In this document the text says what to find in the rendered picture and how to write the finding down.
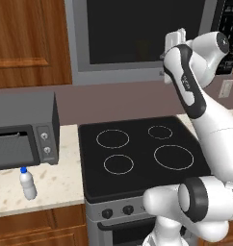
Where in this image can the black oven door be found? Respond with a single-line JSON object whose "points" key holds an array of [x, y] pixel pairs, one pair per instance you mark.
{"points": [[128, 237]]}

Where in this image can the grey microwave door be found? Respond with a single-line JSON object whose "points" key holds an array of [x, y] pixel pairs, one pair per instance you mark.
{"points": [[80, 38]]}

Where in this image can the white wall outlet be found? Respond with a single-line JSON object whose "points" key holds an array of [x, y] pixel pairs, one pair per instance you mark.
{"points": [[226, 88]]}

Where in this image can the black hob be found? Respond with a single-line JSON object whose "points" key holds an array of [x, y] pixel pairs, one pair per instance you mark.
{"points": [[134, 166]]}

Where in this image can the brown wooden cupboard door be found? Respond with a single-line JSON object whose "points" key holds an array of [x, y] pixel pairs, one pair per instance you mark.
{"points": [[28, 41]]}

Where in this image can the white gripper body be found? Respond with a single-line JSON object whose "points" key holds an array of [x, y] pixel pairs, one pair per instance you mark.
{"points": [[175, 37]]}

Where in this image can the dark grey toaster oven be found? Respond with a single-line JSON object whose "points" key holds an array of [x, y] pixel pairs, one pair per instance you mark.
{"points": [[25, 109]]}

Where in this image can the clear bottle with blue cap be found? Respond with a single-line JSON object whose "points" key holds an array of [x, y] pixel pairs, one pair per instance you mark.
{"points": [[28, 185]]}

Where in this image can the silver oven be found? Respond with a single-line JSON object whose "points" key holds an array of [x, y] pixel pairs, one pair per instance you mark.
{"points": [[96, 230]]}

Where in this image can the brown wooden cabinet door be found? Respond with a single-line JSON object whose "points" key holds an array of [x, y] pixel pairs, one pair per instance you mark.
{"points": [[41, 241]]}

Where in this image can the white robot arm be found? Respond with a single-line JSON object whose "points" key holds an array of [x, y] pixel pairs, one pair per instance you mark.
{"points": [[218, 144]]}

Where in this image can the grey microwave oven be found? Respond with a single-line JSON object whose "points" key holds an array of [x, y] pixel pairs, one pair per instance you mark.
{"points": [[121, 72]]}

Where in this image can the brown wooden drawer front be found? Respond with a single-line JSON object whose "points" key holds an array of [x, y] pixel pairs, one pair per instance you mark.
{"points": [[38, 222]]}

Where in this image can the toaster oven glass door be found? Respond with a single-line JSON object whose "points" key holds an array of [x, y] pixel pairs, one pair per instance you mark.
{"points": [[12, 149]]}

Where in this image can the black oven knob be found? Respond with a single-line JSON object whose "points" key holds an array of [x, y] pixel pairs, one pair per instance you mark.
{"points": [[128, 210], [107, 213]]}

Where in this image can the grey toaster oven knob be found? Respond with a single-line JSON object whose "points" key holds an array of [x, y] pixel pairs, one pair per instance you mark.
{"points": [[44, 136], [47, 149]]}

